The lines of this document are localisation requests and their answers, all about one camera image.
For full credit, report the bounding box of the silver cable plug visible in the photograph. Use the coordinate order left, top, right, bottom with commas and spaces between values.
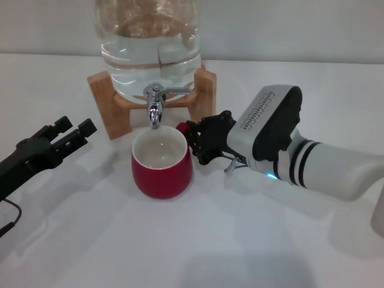
224, 155, 248, 174

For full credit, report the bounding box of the red ceramic cup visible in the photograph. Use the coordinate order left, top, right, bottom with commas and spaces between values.
130, 121, 193, 200

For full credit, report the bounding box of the chrome faucet tap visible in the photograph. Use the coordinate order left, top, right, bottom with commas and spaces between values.
143, 84, 193, 130

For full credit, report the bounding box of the dark thin cable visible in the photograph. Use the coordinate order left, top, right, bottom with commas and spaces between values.
0, 197, 22, 238

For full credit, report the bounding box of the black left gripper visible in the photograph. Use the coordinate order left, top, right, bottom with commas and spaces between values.
0, 116, 98, 197

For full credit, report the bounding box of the wooden dispenser stand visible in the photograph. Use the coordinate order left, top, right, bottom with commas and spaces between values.
86, 62, 217, 140

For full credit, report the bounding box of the silver black wrist camera box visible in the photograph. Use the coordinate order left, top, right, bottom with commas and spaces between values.
226, 85, 302, 164

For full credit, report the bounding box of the glass water dispenser jar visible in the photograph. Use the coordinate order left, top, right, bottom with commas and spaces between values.
92, 0, 202, 106

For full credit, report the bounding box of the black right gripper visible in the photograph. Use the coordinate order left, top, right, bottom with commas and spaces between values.
185, 110, 236, 166

